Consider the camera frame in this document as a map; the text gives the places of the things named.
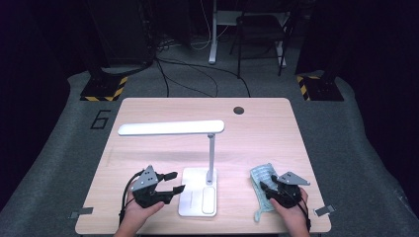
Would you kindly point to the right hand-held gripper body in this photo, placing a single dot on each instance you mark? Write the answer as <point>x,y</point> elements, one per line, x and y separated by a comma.
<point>286,194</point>

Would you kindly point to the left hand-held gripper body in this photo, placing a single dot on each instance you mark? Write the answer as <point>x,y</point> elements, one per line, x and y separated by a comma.
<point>146,194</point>

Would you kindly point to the light blue cloth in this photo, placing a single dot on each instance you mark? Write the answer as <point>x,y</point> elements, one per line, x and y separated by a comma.
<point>262,174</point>

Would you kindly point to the white desk lamp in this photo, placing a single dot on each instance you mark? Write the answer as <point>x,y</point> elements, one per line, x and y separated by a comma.
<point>171,127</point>

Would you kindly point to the person's left hand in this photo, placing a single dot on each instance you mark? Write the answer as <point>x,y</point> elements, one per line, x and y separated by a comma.
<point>140,217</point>

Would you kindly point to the person's right hand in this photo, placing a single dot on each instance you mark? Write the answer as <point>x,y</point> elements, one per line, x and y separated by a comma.
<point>291,219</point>

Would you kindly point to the grey tape strip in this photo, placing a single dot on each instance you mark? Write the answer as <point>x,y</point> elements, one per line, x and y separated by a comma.
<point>324,210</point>
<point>82,211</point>

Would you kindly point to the black round table grommet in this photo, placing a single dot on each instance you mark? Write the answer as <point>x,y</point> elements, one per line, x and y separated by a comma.
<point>238,110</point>

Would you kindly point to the black stand with striped base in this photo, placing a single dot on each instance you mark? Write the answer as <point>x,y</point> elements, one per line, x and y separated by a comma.
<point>321,89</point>
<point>105,86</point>

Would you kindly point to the black chair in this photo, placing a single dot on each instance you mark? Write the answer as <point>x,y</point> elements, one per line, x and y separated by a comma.
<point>260,29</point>

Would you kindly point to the black cabinet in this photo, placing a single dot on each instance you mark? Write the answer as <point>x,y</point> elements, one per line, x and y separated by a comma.
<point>122,33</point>

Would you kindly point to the white desk frame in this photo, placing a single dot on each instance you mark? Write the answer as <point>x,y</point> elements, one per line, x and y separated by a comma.
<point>213,36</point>

